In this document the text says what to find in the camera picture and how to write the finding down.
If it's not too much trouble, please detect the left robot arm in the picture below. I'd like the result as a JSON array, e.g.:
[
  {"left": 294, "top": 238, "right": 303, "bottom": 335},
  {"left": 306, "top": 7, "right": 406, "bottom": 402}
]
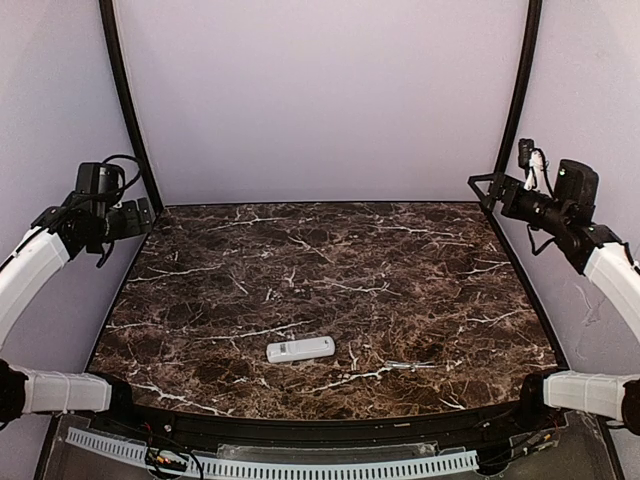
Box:
[{"left": 1, "top": 154, "right": 153, "bottom": 426}]

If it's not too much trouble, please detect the white remote control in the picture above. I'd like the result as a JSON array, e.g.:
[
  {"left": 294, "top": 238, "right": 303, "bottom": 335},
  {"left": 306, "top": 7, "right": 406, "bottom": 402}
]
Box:
[{"left": 266, "top": 336, "right": 335, "bottom": 364}]

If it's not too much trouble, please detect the left black frame post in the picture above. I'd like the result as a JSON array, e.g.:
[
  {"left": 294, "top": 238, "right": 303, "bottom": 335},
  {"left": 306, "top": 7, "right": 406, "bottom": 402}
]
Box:
[{"left": 98, "top": 0, "right": 164, "bottom": 214}]

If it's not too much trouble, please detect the white slotted cable duct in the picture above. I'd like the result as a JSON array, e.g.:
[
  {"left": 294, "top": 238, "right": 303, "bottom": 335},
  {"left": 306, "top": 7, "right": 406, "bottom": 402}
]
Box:
[{"left": 65, "top": 427, "right": 479, "bottom": 479}]

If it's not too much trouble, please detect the black frame post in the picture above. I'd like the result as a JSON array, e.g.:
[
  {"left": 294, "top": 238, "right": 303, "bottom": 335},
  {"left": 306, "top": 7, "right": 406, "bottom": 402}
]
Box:
[
  {"left": 98, "top": 0, "right": 164, "bottom": 214},
  {"left": 494, "top": 0, "right": 543, "bottom": 173}
]

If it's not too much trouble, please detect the black front rail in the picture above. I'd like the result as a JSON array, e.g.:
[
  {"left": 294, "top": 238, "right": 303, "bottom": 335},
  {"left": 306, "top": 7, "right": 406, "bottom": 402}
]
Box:
[{"left": 90, "top": 402, "right": 566, "bottom": 452}]

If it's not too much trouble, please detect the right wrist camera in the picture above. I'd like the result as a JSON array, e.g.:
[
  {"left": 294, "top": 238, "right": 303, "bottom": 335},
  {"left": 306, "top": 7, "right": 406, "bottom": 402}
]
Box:
[{"left": 518, "top": 138, "right": 535, "bottom": 170}]

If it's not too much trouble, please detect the right black frame post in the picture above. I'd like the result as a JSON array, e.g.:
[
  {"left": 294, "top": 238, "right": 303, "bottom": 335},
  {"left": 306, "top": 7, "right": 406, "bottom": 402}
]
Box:
[{"left": 494, "top": 0, "right": 543, "bottom": 173}]

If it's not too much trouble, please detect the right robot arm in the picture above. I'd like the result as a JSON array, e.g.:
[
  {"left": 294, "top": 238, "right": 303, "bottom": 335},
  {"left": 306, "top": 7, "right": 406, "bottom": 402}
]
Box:
[{"left": 468, "top": 159, "right": 639, "bottom": 434}]

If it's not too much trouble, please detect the clear handle screwdriver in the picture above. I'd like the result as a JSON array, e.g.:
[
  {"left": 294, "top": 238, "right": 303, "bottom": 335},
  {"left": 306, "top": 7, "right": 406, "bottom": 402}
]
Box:
[{"left": 385, "top": 361, "right": 435, "bottom": 372}]

